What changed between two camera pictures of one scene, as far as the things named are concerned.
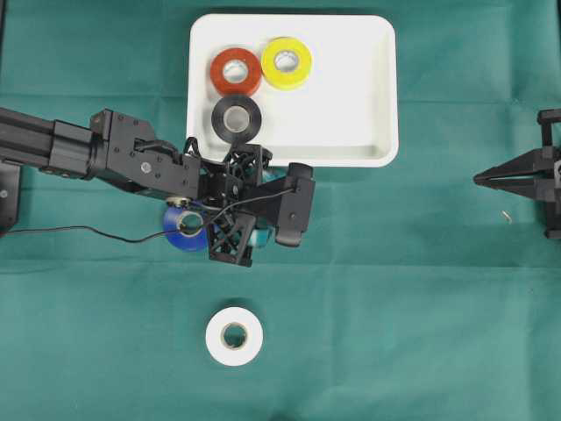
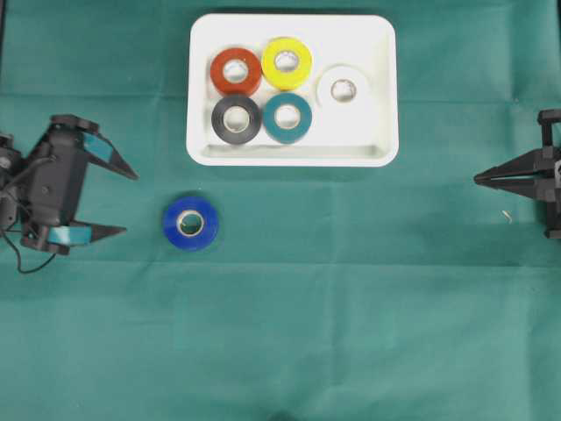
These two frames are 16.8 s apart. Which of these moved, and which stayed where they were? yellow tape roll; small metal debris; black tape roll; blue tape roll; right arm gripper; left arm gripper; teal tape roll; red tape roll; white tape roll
Moved: left arm gripper; white tape roll; teal tape roll
Stayed: yellow tape roll; blue tape roll; red tape roll; black tape roll; right arm gripper; small metal debris
